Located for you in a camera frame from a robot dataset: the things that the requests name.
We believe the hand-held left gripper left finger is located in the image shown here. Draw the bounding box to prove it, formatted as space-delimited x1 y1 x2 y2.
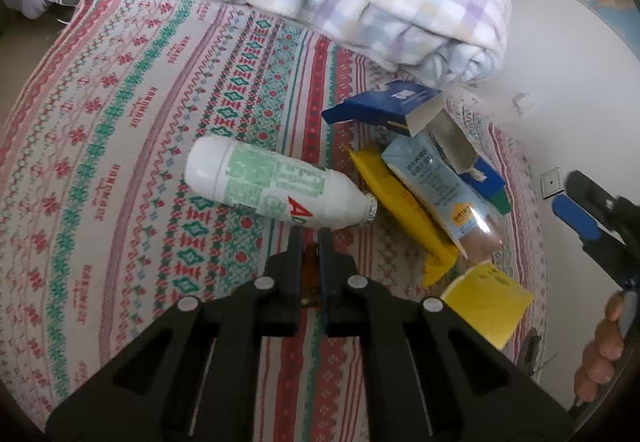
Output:
45 226 306 442

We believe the light blue snack pouch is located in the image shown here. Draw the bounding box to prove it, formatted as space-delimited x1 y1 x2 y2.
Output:
381 132 505 267

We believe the small brown wrapper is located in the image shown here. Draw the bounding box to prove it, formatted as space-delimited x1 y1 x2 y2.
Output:
302 244 323 310

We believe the patterned red green bedsheet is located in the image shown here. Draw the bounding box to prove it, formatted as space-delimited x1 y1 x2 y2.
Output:
0 0 551 442

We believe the open blue carton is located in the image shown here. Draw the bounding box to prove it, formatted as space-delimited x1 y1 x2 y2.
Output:
321 79 483 175

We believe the yellow snack packet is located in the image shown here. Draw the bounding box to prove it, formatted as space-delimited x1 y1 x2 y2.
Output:
348 145 458 287

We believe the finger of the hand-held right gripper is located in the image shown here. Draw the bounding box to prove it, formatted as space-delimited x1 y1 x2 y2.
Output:
551 195 602 241
564 170 621 215

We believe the small dark object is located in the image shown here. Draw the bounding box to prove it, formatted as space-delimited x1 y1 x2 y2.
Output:
520 328 542 375

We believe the person's right hand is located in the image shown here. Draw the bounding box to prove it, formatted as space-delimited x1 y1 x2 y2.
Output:
572 292 628 404

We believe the small blue green carton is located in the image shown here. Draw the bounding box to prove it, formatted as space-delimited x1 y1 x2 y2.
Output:
460 157 512 217

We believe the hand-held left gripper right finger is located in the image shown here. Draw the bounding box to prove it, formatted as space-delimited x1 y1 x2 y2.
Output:
317 227 576 442

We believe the white plastic bottle green label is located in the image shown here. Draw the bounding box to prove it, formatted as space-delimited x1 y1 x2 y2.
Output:
185 136 379 230

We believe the yellow paper box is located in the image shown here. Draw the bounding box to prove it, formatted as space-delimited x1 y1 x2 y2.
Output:
440 262 535 350

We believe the white wall socket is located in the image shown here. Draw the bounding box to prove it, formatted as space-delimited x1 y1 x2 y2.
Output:
540 167 568 200

